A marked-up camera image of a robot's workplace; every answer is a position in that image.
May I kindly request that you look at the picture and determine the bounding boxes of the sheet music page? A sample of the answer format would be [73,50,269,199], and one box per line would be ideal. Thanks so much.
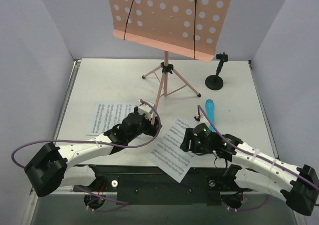
[148,118,196,183]
[86,102,137,136]

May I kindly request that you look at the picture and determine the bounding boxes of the blue toy microphone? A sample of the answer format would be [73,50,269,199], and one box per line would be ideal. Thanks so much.
[205,99,215,132]

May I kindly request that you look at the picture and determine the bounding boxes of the pink perforated music stand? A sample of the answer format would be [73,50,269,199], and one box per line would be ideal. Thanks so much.
[105,0,237,125]

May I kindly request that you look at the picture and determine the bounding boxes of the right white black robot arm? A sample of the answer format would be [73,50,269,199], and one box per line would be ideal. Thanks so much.
[180,123,319,216]

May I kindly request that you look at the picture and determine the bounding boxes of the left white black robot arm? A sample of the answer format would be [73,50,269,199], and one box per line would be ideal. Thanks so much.
[24,112,161,197]

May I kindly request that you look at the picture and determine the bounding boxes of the black microphone stand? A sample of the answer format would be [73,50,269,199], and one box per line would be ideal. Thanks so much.
[205,52,228,91]

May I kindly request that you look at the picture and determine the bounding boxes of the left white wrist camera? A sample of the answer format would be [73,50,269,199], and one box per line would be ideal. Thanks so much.
[134,101,155,120]

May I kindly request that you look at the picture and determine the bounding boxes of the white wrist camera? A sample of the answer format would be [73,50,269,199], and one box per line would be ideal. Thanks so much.
[134,101,155,120]
[194,114,209,126]

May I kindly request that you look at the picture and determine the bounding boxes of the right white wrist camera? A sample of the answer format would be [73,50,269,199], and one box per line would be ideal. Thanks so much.
[194,114,209,126]

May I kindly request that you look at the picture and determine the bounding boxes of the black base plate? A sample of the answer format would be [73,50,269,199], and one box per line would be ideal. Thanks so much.
[74,165,249,206]

